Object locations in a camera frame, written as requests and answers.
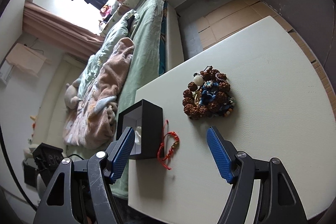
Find brown rudraksha bead bracelet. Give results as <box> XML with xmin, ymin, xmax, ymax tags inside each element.
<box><xmin>182</xmin><ymin>65</ymin><xmax>236</xmax><ymax>121</ymax></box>

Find black jewelry box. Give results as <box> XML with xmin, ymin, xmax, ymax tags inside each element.
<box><xmin>117</xmin><ymin>100</ymin><xmax>164</xmax><ymax>160</ymax></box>

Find blue flower jewelry piece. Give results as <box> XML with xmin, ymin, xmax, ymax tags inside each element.
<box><xmin>199</xmin><ymin>81</ymin><xmax>219</xmax><ymax>106</ymax></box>

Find pink plush blanket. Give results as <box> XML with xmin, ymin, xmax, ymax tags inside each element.
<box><xmin>63</xmin><ymin>38</ymin><xmax>134</xmax><ymax>149</ymax></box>

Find beige stuffed toy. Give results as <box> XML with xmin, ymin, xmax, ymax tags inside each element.
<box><xmin>64</xmin><ymin>79</ymin><xmax>81</xmax><ymax>110</ymax></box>

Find pink curtain left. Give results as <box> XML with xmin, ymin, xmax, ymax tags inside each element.
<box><xmin>22</xmin><ymin>2</ymin><xmax>104</xmax><ymax>60</ymax></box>

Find flattened cardboard sheets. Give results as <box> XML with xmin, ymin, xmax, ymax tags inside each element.
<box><xmin>195</xmin><ymin>0</ymin><xmax>336</xmax><ymax>106</ymax></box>

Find green bed quilt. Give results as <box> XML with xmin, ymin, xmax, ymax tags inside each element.
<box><xmin>65</xmin><ymin>0</ymin><xmax>166</xmax><ymax>200</ymax></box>

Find black device with cable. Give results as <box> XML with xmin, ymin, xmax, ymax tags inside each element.
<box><xmin>22</xmin><ymin>143</ymin><xmax>66</xmax><ymax>188</ymax></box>

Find red string bracelet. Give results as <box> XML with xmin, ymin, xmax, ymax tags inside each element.
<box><xmin>156</xmin><ymin>119</ymin><xmax>181</xmax><ymax>171</ymax></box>

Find white bed frame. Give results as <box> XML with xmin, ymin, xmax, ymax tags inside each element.
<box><xmin>165</xmin><ymin>3</ymin><xmax>184</xmax><ymax>71</ymax></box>

